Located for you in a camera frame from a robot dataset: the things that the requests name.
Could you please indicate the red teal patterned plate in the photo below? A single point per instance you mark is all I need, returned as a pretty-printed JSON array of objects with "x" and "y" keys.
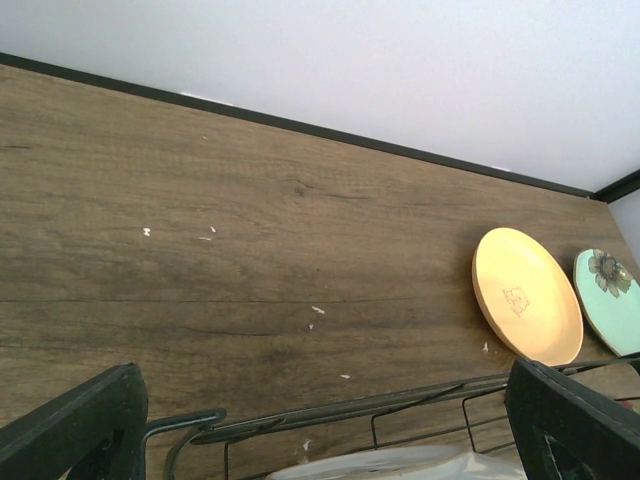
[{"x": 420, "y": 462}]

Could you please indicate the black wire dish rack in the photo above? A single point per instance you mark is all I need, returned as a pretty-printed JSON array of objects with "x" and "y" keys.
[{"x": 210, "y": 427}]

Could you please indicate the light green flower plate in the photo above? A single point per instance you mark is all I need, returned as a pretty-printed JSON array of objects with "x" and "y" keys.
[{"x": 609, "y": 296}]

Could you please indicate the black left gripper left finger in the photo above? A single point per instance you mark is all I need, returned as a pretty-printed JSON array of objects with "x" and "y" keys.
[{"x": 93, "y": 431}]

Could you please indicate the yellow orange plate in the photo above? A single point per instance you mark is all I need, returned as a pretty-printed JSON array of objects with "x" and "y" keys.
[{"x": 526, "y": 297}]

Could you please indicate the black aluminium frame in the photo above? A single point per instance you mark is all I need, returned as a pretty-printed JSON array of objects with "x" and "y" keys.
[{"x": 613, "y": 192}]

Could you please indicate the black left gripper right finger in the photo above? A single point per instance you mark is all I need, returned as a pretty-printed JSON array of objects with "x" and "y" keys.
[{"x": 565, "y": 430}]

